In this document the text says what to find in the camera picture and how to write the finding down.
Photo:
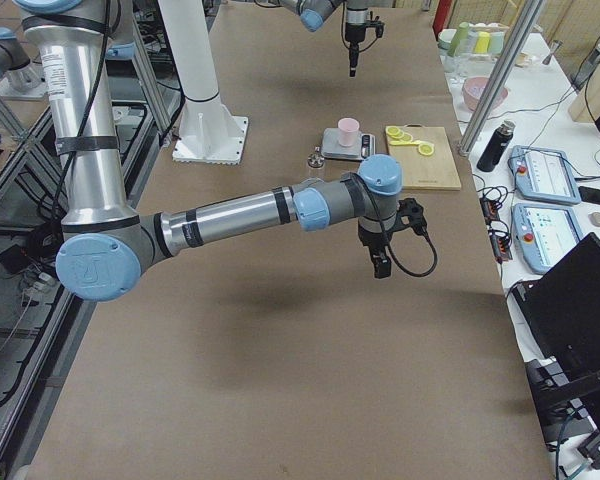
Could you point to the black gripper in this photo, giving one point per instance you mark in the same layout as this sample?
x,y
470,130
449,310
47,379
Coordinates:
x,y
353,33
371,240

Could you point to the pink plastic cup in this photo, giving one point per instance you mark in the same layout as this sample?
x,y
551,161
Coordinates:
x,y
348,130

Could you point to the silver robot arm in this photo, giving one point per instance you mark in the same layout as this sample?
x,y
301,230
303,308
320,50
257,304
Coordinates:
x,y
314,13
106,245

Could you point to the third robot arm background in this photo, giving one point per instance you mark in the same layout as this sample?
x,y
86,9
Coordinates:
x,y
20,78

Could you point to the silver kitchen scale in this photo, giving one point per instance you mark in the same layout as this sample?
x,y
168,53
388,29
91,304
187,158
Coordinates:
x,y
363,147

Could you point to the green cup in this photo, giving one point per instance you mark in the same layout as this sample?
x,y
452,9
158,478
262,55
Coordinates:
x,y
460,44

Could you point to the yellow cup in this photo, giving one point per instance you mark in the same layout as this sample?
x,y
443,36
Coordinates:
x,y
482,42

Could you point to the red cylinder container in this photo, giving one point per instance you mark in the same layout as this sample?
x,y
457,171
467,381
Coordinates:
x,y
441,15

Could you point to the yellow plastic knife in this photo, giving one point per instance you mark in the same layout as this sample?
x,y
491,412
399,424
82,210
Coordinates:
x,y
404,143

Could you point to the bamboo cutting board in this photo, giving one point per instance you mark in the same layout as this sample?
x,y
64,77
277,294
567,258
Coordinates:
x,y
436,172

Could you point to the black usb hub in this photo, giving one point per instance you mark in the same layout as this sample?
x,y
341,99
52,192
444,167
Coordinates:
x,y
498,231

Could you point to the lemon slice near knife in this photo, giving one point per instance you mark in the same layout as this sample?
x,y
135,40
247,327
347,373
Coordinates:
x,y
426,149

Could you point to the pink bowl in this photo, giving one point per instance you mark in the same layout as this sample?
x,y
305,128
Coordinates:
x,y
473,89

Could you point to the black water bottle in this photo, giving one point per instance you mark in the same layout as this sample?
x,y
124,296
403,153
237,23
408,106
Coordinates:
x,y
496,146

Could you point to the near blue teach pendant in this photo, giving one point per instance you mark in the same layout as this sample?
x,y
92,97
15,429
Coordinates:
x,y
544,234

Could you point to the blue teach pendant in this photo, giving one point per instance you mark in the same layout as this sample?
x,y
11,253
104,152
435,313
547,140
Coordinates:
x,y
543,174
544,234

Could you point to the far blue teach pendant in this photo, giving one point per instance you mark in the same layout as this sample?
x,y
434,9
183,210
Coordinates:
x,y
543,174

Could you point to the black monitor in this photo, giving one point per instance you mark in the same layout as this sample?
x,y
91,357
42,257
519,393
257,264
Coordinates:
x,y
562,310

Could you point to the black smartphone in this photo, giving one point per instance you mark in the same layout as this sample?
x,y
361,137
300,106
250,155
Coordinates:
x,y
589,195

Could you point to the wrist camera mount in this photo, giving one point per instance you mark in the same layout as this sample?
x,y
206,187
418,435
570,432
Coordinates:
x,y
376,25
410,215

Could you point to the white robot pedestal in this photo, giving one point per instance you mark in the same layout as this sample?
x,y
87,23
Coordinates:
x,y
208,132

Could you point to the aluminium frame post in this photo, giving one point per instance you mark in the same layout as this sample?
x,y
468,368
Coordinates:
x,y
528,15

